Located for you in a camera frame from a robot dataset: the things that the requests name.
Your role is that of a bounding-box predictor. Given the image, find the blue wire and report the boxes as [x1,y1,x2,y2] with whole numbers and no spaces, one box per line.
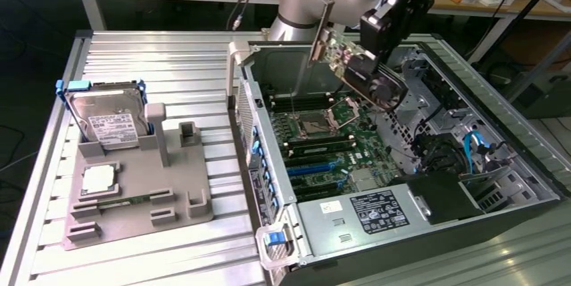
[461,130,490,175]

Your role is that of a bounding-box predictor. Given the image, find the metal disk bay cage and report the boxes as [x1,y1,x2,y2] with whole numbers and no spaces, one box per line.
[378,45,450,175]

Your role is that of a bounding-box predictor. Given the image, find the CPU socket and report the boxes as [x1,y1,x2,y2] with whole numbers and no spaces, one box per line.
[296,112,333,140]

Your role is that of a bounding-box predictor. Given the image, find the black expansion slot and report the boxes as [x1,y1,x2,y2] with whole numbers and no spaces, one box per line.
[293,182,340,200]

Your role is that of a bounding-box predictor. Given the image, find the grey parts rack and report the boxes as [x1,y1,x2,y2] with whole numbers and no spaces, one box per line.
[59,102,214,252]

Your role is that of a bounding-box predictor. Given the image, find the black plastic shroud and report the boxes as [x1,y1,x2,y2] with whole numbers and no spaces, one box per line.
[386,175,485,225]

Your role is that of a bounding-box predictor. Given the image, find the green RAM stick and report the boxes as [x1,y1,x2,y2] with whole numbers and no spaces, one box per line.
[95,195,150,207]

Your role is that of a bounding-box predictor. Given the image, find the black RAM stick with label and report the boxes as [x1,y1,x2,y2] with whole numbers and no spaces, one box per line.
[289,140,356,158]

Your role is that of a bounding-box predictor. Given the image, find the grey power supply unit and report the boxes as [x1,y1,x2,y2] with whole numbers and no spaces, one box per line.
[296,184,432,257]

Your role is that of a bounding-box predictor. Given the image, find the green motherboard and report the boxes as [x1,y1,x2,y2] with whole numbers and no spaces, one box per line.
[262,92,402,200]

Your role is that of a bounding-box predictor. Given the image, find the open black PC case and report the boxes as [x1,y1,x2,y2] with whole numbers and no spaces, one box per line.
[225,33,571,286]

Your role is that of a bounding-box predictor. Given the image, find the black box on floor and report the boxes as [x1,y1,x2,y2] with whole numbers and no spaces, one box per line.
[512,71,571,118]

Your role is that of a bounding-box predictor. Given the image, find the hard disk in blue carrier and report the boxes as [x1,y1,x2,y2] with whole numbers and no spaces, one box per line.
[54,78,150,152]

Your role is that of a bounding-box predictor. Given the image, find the metal socket cover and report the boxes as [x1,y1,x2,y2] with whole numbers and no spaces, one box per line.
[326,97,369,130]

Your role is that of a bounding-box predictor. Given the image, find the graphics card with black fan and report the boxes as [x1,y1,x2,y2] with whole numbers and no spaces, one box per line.
[308,0,409,113]

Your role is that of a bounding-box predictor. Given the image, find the silver chipset heatsink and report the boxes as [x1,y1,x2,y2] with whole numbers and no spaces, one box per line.
[349,169,384,190]

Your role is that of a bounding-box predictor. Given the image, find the silver CPU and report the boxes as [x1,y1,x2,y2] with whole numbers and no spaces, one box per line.
[82,165,117,195]

